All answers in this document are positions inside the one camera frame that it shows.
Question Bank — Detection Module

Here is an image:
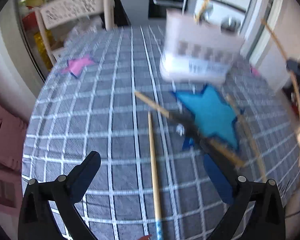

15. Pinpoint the red plastic basin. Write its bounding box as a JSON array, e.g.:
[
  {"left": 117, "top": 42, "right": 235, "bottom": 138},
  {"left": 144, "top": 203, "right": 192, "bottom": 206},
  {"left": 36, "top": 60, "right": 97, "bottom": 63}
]
[{"left": 22, "top": 12, "right": 40, "bottom": 31}]

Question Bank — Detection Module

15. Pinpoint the clear plastic bag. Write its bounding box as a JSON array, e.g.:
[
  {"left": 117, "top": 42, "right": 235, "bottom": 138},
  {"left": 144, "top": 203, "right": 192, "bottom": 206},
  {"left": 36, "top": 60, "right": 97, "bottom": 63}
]
[{"left": 65, "top": 17, "right": 103, "bottom": 43}]

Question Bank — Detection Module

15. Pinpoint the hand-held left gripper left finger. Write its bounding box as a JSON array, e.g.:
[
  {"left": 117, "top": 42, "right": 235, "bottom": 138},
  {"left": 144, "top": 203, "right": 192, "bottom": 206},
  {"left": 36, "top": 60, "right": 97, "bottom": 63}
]
[{"left": 17, "top": 151, "right": 102, "bottom": 240}]

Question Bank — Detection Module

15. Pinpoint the pink plastic stool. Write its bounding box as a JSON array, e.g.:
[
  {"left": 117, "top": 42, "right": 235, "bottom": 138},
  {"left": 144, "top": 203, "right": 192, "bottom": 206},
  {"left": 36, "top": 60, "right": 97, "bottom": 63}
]
[
  {"left": 0, "top": 97, "right": 28, "bottom": 170},
  {"left": 0, "top": 166, "right": 23, "bottom": 215}
]

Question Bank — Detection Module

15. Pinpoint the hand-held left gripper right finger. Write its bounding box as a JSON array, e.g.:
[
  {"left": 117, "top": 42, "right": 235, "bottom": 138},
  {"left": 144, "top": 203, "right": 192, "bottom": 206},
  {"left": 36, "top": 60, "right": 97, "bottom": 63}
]
[{"left": 202, "top": 150, "right": 287, "bottom": 240}]

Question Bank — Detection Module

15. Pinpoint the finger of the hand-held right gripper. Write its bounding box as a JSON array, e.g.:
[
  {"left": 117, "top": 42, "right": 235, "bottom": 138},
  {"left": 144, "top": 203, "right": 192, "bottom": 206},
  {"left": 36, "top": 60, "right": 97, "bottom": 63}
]
[{"left": 286, "top": 59, "right": 300, "bottom": 75}]

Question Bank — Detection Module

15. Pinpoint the yellow oil bottle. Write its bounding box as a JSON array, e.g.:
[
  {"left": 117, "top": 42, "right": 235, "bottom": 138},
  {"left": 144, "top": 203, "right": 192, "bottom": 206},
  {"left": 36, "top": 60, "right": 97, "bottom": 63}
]
[{"left": 34, "top": 29, "right": 53, "bottom": 68}]

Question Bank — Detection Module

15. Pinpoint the black built-in oven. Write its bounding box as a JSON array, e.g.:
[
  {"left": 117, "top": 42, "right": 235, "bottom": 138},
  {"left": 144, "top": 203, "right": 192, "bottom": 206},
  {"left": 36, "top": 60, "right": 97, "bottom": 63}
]
[{"left": 149, "top": 0, "right": 188, "bottom": 20}]

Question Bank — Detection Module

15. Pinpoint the grey checked tablecloth with stars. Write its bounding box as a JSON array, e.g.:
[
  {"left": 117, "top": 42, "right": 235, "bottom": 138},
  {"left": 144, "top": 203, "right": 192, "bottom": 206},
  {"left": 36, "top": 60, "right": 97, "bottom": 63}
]
[{"left": 22, "top": 25, "right": 300, "bottom": 240}]

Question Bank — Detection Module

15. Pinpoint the grey base cabinet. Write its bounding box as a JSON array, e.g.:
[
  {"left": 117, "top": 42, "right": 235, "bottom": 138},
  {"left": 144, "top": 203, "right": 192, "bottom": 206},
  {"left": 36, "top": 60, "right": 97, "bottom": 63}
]
[{"left": 116, "top": 0, "right": 150, "bottom": 27}]

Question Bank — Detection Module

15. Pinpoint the beige plastic utensil holder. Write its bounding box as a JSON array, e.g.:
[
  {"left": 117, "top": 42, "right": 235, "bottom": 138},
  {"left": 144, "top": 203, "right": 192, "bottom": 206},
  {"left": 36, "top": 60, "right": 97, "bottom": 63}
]
[{"left": 160, "top": 9, "right": 245, "bottom": 84}]

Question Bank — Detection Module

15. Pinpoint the beige plastic storage trolley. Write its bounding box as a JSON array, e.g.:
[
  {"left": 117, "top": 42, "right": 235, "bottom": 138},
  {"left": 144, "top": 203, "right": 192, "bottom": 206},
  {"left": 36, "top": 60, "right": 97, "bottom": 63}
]
[{"left": 39, "top": 0, "right": 115, "bottom": 65}]

